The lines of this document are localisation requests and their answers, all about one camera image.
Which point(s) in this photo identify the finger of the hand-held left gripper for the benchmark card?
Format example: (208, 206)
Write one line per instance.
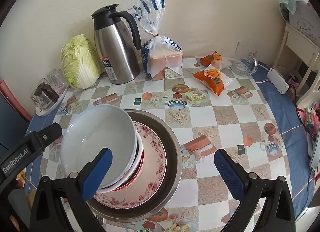
(51, 132)

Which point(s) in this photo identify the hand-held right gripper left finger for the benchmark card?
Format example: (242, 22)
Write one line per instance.
(96, 174)

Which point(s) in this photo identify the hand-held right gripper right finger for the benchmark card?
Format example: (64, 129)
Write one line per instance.
(228, 174)

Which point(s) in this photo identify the grey-white bowl red emblem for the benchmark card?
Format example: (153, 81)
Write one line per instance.
(100, 132)

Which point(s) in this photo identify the red-rimmed strawberry bowl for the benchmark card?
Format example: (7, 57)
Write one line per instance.
(140, 172)

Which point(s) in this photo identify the small white printed bowl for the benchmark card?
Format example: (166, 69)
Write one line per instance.
(139, 144)

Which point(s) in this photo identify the round floral plate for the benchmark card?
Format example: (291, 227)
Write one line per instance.
(152, 167)

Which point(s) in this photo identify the stainless steel basin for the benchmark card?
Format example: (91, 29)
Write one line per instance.
(172, 152)

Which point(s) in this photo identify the yellow crumpled scrap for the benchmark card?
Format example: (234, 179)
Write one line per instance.
(20, 175)

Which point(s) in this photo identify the white oval tray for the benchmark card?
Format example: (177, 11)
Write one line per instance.
(46, 112)

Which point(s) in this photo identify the blue board red edge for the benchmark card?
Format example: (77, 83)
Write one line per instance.
(12, 112)

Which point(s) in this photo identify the checkered plastic tablecloth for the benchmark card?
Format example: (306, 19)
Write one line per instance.
(225, 122)

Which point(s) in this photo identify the napa cabbage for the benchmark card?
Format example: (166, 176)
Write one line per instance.
(80, 64)

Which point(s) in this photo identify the silver tablet device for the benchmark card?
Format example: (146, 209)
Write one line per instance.
(316, 152)

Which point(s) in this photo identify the orange snack packet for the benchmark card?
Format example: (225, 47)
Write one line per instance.
(212, 79)
(211, 58)

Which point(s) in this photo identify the pink plastic trinkets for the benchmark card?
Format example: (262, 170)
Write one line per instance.
(310, 117)

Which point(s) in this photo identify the stainless steel thermos jug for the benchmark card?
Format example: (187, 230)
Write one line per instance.
(117, 51)

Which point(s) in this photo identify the white power strip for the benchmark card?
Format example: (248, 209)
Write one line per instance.
(277, 80)

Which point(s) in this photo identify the clear glass mug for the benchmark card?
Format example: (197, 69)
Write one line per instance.
(240, 66)

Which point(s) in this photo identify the white cutout chair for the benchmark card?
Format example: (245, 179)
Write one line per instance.
(310, 94)

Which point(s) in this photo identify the bagged bread loaf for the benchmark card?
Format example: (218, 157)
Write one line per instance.
(162, 59)

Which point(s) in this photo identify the cream wooden stand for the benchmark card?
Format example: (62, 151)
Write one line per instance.
(300, 36)

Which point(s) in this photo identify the grey sign board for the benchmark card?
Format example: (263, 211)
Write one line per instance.
(305, 19)

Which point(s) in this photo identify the teal cloth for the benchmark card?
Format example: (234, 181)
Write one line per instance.
(287, 4)

